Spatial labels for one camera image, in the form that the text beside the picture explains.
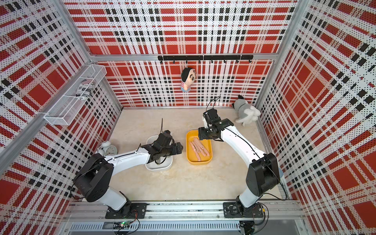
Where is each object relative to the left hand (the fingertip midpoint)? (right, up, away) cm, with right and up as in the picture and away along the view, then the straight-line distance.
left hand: (180, 148), depth 91 cm
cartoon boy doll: (+5, +45, 0) cm, 46 cm away
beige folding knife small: (+12, +2, +8) cm, 15 cm away
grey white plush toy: (+47, +22, +13) cm, 54 cm away
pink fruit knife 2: (+11, -1, +5) cm, 12 cm away
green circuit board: (-25, -34, -21) cm, 47 cm away
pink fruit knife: (+9, -1, +5) cm, 11 cm away
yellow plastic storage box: (+7, -7, +2) cm, 10 cm away
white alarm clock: (-43, 0, -5) cm, 43 cm away
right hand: (+16, +9, -6) cm, 19 cm away
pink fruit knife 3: (+16, -1, +6) cm, 17 cm away
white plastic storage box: (-13, -10, 0) cm, 16 cm away
